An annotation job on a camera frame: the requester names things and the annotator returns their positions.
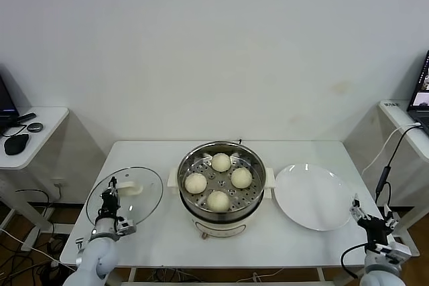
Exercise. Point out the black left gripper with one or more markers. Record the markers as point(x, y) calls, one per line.
point(110, 205)

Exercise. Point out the white steamed baozi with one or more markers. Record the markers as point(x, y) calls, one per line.
point(196, 183)
point(218, 201)
point(221, 162)
point(241, 178)

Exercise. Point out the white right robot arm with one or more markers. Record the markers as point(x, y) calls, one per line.
point(378, 276)

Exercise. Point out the steel perforated steamer basket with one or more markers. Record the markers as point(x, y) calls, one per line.
point(269, 179)

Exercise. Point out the round black puck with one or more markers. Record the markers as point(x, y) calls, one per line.
point(35, 127)

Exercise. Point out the black computer mouse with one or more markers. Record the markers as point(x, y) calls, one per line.
point(15, 144)

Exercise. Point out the black stick remote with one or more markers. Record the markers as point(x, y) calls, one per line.
point(25, 118)

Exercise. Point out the cream electric cooker base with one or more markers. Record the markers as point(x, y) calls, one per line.
point(218, 229)

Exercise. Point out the black laptop purple light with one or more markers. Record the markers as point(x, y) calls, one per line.
point(5, 98)

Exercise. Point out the black cooker power plug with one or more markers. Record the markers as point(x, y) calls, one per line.
point(239, 141)

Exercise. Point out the white round plate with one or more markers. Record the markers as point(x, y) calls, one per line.
point(311, 195)

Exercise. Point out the white side desk labelled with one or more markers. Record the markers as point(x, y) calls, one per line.
point(400, 115)

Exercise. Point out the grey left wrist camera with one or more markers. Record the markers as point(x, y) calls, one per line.
point(126, 227)

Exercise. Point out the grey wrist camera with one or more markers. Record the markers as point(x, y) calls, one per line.
point(126, 227)
point(399, 252)

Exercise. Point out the white wall socket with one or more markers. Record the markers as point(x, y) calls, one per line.
point(60, 183)

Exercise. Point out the white table frame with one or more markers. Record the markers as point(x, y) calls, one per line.
point(320, 274)

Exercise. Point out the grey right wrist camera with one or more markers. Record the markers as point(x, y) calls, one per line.
point(399, 252)

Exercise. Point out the black laptop camera views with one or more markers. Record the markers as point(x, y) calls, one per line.
point(420, 98)

